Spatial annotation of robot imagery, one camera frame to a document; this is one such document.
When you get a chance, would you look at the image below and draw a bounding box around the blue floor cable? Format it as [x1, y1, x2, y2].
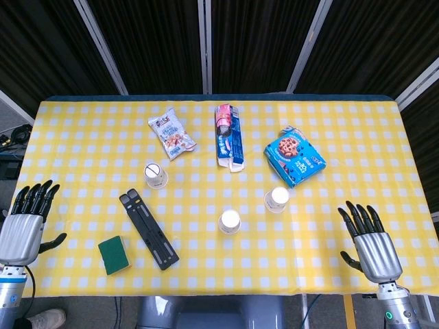
[303, 293, 322, 329]

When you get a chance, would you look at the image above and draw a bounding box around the green yellow sponge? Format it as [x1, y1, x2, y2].
[97, 235, 132, 276]

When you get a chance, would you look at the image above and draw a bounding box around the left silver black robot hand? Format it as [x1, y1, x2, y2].
[0, 179, 68, 267]

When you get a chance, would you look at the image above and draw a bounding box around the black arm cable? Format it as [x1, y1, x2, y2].
[25, 265, 37, 300]

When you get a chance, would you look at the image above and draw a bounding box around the black corrugated partition panel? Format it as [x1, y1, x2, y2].
[211, 0, 323, 94]
[294, 0, 439, 100]
[0, 0, 123, 107]
[87, 0, 206, 95]

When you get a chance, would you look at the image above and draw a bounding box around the blue pink cookie carton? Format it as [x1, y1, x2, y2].
[214, 103, 246, 173]

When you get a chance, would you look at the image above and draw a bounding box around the white partition post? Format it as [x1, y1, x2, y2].
[73, 0, 130, 96]
[197, 0, 213, 95]
[286, 0, 332, 94]
[394, 56, 439, 110]
[0, 88, 35, 126]

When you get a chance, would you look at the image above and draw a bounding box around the black floor cable bundle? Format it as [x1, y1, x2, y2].
[0, 123, 34, 154]

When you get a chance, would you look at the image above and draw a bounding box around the white snack bag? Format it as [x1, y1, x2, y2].
[147, 107, 198, 161]

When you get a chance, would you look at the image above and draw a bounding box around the blue chocolate chip cookie box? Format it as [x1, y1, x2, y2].
[263, 125, 327, 189]

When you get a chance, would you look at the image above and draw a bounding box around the black folding stand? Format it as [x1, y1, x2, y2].
[118, 188, 180, 271]

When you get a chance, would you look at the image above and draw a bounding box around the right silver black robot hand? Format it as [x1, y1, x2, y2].
[337, 200, 403, 284]

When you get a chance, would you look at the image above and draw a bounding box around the white sneaker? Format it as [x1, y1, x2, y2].
[26, 308, 67, 329]

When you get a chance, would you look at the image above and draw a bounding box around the yellow white checkered tablecloth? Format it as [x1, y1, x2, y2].
[0, 99, 439, 298]

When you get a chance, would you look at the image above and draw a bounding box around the paper cup with black line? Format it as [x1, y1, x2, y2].
[143, 163, 169, 189]

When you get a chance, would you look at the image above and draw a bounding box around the white paper cup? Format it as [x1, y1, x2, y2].
[217, 209, 242, 235]
[263, 186, 289, 214]

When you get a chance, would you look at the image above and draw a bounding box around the grey robot torso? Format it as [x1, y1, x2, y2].
[137, 295, 285, 329]

